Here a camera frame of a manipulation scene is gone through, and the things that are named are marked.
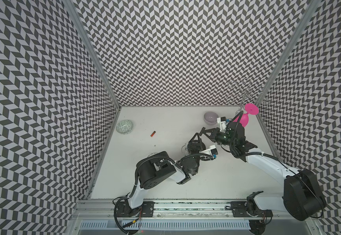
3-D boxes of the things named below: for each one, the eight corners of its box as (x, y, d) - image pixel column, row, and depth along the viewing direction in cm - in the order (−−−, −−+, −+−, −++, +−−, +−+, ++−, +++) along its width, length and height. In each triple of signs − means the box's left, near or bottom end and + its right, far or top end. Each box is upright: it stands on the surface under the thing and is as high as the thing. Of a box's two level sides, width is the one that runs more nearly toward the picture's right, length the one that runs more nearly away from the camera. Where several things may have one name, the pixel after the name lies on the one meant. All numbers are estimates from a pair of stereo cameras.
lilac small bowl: (204, 125, 109) (205, 119, 104) (202, 116, 114) (203, 111, 110) (217, 125, 109) (219, 119, 104) (215, 116, 114) (217, 111, 110)
